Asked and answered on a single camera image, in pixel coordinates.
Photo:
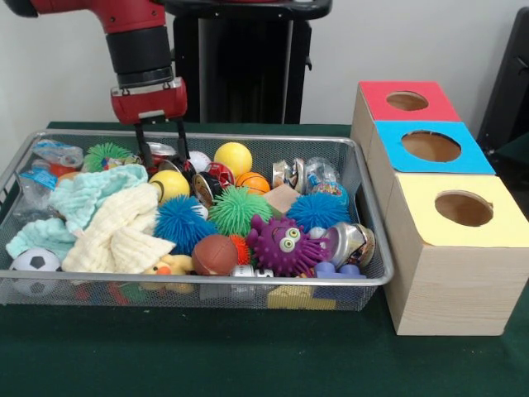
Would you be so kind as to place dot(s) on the dark green table cloth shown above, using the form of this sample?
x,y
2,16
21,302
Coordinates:
x,y
248,355

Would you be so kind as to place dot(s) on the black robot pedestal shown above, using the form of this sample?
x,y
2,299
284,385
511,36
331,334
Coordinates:
x,y
248,74

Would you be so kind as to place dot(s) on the blue spiky rubber ball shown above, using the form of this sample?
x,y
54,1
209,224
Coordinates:
x,y
184,223
318,211

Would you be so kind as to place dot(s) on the plain yellow ball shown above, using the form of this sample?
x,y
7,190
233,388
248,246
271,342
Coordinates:
x,y
232,158

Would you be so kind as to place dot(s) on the green spiky rubber ball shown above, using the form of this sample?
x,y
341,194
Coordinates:
x,y
237,211

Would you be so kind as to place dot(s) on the mint green cloth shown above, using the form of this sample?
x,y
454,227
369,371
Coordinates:
x,y
91,188

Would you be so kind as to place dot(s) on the wooden box with three holes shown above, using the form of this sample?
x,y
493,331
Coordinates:
x,y
454,289

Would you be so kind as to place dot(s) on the black and white soccer ball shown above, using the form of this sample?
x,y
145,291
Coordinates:
x,y
35,260

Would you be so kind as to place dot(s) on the dark green side-table cloth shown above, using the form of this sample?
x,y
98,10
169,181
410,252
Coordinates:
x,y
516,156

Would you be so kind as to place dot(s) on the black stand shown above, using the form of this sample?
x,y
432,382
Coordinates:
x,y
508,82

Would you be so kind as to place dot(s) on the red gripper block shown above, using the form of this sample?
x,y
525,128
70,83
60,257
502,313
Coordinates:
x,y
151,105

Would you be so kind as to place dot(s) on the shallow mesh bin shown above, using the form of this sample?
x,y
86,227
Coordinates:
x,y
206,295

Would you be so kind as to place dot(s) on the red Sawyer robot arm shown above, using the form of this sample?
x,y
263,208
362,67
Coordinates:
x,y
136,45

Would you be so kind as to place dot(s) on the purple spiky monster toy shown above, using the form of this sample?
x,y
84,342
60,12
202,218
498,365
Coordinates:
x,y
277,248

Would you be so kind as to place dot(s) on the brown toy football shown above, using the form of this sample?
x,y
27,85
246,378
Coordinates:
x,y
215,254

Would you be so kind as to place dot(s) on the cream waffle cloth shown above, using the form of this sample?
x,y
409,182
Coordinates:
x,y
120,231

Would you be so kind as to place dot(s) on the yellow smiley ball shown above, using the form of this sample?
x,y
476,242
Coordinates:
x,y
169,184

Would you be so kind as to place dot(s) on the crushed red soda can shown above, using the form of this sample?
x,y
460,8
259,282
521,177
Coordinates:
x,y
162,152

